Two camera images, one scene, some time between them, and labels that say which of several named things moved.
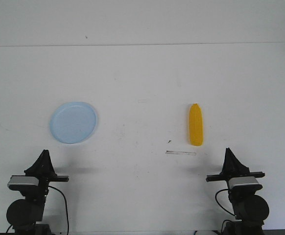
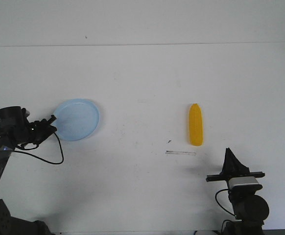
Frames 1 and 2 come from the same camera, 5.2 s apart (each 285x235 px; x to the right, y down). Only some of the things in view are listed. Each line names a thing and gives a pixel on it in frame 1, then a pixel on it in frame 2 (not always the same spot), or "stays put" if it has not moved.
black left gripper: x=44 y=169 → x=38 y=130
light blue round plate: x=73 y=122 stays put
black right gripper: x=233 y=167 stays put
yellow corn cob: x=196 y=125 stays put
